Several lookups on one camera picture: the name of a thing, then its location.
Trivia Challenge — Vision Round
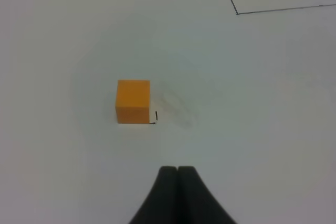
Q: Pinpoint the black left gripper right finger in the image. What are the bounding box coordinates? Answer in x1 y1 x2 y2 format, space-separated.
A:
177 166 235 223

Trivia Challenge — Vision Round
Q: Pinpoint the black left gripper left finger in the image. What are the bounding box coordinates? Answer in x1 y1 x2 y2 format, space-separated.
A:
130 166 177 223

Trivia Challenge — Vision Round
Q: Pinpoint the orange cube block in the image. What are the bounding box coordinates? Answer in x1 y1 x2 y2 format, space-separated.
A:
115 80 151 124

